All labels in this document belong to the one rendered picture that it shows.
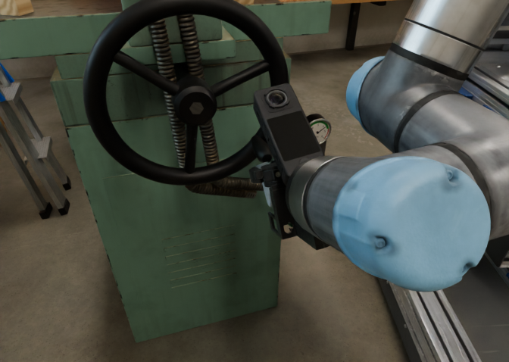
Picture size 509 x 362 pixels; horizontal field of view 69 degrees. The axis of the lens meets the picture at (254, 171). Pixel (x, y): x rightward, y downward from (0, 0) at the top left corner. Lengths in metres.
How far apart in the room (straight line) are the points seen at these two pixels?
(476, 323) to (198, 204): 0.74
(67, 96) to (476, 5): 0.61
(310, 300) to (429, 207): 1.09
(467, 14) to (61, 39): 0.57
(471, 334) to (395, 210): 0.90
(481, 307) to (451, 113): 0.87
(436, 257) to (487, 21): 0.21
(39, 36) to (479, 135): 0.62
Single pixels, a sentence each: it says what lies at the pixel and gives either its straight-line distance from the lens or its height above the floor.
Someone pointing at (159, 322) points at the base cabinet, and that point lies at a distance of 1.17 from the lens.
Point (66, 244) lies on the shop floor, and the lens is 1.60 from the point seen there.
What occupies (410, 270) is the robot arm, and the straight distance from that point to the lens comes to 0.22.
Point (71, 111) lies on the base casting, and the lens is 0.74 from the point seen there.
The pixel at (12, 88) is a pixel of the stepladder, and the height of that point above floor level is 0.51.
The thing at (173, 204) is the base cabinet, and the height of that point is 0.49.
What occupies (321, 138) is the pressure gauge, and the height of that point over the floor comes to 0.64.
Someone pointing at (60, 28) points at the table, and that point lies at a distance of 0.70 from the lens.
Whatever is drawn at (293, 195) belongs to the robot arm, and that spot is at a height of 0.83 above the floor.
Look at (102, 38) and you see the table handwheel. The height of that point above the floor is 0.91.
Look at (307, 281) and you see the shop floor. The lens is 1.33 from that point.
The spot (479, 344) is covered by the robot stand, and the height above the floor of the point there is 0.21.
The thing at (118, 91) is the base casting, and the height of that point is 0.77.
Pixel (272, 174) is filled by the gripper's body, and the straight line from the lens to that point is 0.40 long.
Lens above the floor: 1.03
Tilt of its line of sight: 35 degrees down
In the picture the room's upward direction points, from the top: straight up
